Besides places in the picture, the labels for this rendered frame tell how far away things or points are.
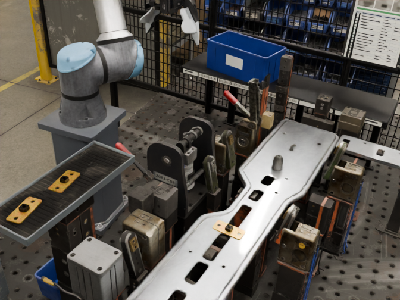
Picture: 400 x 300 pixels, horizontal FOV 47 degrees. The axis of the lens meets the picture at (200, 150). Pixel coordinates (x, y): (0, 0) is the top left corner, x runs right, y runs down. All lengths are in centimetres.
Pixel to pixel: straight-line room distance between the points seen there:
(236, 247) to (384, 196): 95
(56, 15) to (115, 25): 269
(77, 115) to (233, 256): 66
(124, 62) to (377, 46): 100
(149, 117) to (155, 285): 136
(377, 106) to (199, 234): 99
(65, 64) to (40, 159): 200
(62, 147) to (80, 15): 254
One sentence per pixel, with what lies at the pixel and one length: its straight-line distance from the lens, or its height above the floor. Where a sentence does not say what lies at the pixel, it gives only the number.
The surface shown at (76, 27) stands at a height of 56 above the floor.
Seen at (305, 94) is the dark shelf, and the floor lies 103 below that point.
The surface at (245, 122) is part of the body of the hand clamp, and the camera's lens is 163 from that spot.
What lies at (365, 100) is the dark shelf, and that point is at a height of 103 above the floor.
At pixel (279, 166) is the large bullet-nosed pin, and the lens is 149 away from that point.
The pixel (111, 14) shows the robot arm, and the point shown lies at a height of 141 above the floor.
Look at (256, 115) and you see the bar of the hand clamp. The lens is 161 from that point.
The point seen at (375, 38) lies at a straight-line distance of 197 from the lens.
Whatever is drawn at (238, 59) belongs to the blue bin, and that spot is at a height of 112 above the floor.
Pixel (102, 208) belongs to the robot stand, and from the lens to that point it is 166.
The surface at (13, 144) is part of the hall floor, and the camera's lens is 361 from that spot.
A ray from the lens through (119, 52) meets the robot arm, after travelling 148.
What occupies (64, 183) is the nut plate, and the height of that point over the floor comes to 116.
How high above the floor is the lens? 185
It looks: 33 degrees down
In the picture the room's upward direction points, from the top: 3 degrees clockwise
